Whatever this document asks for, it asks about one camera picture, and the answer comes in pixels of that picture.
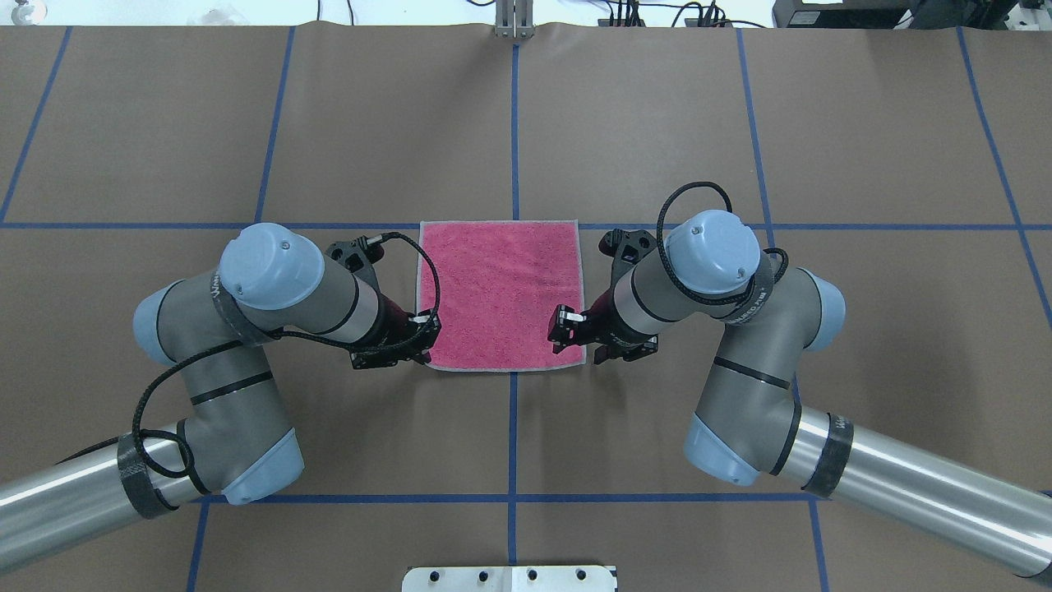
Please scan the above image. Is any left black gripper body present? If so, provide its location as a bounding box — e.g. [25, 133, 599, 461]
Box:
[326, 237, 442, 370]

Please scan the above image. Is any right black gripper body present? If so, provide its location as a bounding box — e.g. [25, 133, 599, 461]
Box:
[549, 229, 658, 365]

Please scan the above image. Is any pink towel with grey edge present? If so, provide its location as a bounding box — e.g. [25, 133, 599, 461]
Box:
[417, 220, 586, 373]

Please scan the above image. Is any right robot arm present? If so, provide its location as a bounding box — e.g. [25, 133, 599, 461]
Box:
[548, 210, 1051, 587]

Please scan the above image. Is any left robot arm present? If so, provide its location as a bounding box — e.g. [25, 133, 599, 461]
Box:
[1, 224, 442, 573]

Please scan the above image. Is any blue tape line lengthwise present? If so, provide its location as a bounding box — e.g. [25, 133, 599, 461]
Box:
[506, 44, 521, 566]

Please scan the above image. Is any blue tape line crosswise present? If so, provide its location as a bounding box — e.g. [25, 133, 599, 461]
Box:
[2, 221, 1051, 232]

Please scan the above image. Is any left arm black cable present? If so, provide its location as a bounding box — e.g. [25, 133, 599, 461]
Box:
[58, 233, 442, 479]

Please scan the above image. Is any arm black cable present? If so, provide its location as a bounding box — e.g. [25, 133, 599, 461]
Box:
[656, 182, 790, 309]
[58, 233, 442, 479]

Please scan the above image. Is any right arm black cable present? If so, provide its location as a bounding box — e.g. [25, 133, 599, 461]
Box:
[656, 182, 790, 309]

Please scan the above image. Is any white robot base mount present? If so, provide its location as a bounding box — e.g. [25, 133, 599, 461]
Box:
[401, 565, 620, 591]

